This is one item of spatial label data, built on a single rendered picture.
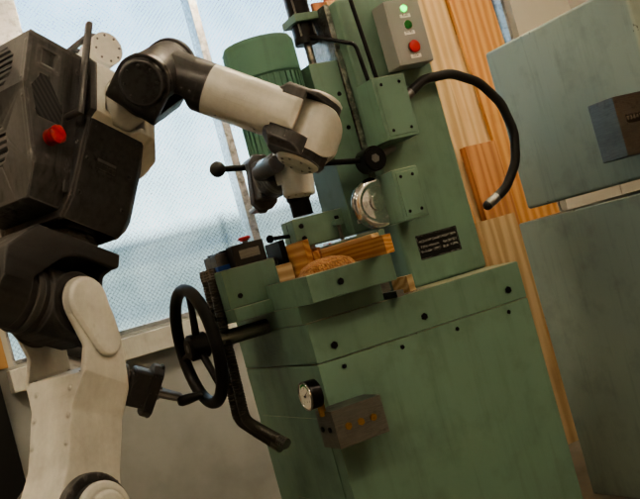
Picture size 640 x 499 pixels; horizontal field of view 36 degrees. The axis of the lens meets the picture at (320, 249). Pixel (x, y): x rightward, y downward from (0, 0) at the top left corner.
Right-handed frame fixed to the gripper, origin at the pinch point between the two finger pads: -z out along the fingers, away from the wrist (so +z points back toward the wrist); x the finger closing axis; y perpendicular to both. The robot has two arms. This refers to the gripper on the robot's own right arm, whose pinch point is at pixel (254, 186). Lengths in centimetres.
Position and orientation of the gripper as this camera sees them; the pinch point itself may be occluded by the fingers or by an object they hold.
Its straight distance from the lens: 217.9
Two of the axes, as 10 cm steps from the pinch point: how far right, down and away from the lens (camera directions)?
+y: 9.0, -1.1, 4.3
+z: 4.1, -1.2, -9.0
